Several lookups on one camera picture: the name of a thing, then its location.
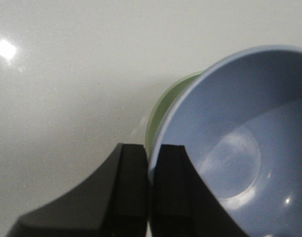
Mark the blue bowl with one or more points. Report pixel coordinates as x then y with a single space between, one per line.
240 122

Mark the green bowl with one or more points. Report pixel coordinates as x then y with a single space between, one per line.
162 105

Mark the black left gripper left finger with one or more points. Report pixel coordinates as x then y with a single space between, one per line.
111 202

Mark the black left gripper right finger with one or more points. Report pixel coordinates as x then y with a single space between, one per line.
182 205

